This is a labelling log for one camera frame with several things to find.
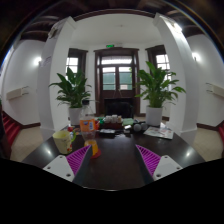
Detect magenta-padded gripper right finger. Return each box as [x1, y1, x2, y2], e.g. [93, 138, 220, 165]
[134, 143, 184, 186]

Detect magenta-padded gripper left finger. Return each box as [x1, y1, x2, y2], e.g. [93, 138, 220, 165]
[42, 144, 94, 187]

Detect orange drink plastic bottle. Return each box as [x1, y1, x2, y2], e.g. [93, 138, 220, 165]
[79, 99, 101, 158]

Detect pale yellow printed mug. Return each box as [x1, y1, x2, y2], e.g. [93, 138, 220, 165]
[52, 129, 77, 155]

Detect printed paper magazine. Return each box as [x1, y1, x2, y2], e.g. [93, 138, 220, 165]
[143, 125, 174, 140]

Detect grey round headphones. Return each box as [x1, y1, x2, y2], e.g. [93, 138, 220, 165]
[132, 122, 149, 133]

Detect green flat pad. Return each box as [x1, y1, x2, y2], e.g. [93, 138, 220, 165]
[121, 117, 135, 127]

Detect flat black device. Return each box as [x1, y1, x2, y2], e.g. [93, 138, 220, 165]
[99, 128, 117, 135]

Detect red carpeted staircase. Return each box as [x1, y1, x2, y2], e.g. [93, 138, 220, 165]
[218, 121, 224, 144]
[1, 111, 21, 148]

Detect black chair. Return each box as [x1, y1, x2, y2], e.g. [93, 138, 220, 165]
[103, 97, 135, 118]

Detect potted green leafy plant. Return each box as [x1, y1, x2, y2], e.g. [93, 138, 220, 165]
[48, 66, 93, 126]
[134, 60, 187, 127]

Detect dark wooden double door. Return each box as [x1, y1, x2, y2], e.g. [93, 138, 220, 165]
[94, 47, 141, 116]

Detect dark framed window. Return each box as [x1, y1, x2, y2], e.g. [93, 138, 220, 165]
[65, 48, 88, 84]
[145, 44, 172, 84]

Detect white paper pillar notice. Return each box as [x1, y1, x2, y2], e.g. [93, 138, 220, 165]
[42, 56, 53, 67]

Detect glowing wall lamp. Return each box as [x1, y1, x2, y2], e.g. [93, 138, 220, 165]
[33, 56, 43, 67]
[191, 51, 202, 63]

